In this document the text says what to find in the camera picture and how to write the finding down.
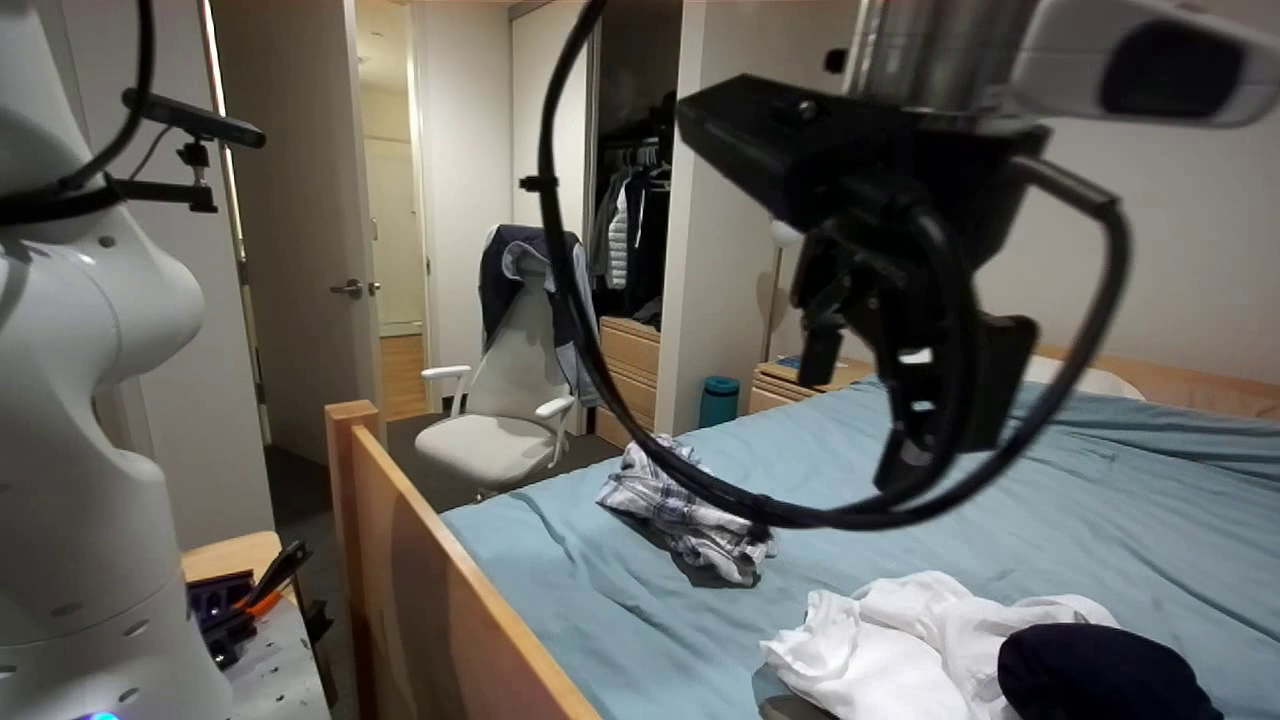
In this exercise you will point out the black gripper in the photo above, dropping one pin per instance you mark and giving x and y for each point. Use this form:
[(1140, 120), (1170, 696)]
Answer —
[(884, 266)]

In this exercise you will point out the navy blue garment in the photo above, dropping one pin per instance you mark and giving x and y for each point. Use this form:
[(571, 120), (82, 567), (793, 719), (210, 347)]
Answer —
[(1104, 672)]

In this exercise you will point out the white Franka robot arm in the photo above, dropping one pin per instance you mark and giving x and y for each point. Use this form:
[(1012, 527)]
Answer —
[(82, 403)]

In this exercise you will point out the plaid checkered garment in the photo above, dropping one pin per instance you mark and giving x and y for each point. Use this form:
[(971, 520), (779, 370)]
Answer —
[(681, 514)]

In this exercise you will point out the white garment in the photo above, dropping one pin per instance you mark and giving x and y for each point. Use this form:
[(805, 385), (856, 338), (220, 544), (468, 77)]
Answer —
[(882, 655)]

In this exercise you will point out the clothes hanging in closet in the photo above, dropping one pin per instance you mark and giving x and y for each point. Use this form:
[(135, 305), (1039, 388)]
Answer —
[(633, 224)]

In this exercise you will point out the teal bottle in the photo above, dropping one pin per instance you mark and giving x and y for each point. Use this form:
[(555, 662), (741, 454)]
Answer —
[(721, 403)]

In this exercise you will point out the white closet door panel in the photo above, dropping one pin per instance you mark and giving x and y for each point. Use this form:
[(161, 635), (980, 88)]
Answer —
[(724, 305)]

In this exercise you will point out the white pillow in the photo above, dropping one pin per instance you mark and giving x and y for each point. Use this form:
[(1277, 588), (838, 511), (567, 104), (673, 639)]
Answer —
[(1102, 382)]

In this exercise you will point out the wooden drawer cabinet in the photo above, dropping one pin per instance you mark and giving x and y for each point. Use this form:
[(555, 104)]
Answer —
[(631, 373)]

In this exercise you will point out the light blue bed sheet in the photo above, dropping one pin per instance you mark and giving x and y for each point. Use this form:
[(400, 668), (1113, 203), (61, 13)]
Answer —
[(1174, 534)]

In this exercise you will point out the dark jacket on chair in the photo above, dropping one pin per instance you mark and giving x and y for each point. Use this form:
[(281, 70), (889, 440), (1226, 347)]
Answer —
[(534, 266)]

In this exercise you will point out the white office chair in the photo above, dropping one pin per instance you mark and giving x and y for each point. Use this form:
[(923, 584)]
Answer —
[(501, 424)]

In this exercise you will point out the wooden bed with blue sheet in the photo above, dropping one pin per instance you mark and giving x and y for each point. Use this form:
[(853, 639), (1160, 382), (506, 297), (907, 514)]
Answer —
[(412, 584)]

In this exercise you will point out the white room door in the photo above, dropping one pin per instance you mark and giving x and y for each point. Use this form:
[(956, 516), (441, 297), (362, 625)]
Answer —
[(303, 203)]

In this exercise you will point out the orange black hand tool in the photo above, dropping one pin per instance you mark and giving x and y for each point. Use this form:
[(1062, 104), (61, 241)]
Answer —
[(272, 583)]

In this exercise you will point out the wooden edged robot table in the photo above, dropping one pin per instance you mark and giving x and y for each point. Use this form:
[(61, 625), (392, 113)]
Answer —
[(272, 665)]

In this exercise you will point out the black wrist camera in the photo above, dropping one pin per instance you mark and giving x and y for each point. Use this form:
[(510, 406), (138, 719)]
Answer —
[(826, 145)]

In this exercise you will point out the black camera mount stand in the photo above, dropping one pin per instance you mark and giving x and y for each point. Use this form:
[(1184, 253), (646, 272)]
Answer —
[(186, 127)]

